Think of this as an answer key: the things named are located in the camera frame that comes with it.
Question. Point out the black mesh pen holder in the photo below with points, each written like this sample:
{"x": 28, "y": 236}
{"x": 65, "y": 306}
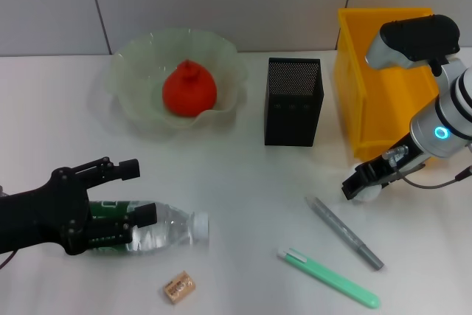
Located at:
{"x": 291, "y": 119}

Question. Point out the grey marker pen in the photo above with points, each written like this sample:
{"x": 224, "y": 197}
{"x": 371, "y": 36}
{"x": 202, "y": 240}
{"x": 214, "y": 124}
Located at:
{"x": 343, "y": 232}

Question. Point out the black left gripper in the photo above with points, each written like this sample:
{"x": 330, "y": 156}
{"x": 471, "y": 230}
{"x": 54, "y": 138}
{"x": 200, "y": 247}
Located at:
{"x": 40, "y": 215}

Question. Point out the tan eraser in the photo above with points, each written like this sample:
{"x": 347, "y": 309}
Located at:
{"x": 178, "y": 287}

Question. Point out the red tomato-shaped plush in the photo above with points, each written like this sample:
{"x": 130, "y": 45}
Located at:
{"x": 190, "y": 90}

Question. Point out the yellow plastic bin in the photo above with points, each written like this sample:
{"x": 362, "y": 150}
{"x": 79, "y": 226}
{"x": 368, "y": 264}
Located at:
{"x": 354, "y": 71}

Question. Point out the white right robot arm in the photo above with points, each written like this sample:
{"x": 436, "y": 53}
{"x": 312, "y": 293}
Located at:
{"x": 450, "y": 116}

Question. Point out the pale green glass fruit bowl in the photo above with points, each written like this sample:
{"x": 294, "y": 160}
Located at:
{"x": 140, "y": 60}

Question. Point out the clear green-label water bottle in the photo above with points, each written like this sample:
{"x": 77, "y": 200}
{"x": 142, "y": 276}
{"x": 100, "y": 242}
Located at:
{"x": 173, "y": 226}

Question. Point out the white paper ball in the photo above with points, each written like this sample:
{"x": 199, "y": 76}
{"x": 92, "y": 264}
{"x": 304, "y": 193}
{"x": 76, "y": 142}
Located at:
{"x": 368, "y": 195}

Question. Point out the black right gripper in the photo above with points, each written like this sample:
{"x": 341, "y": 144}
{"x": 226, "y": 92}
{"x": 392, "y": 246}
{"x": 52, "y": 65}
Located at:
{"x": 409, "y": 163}

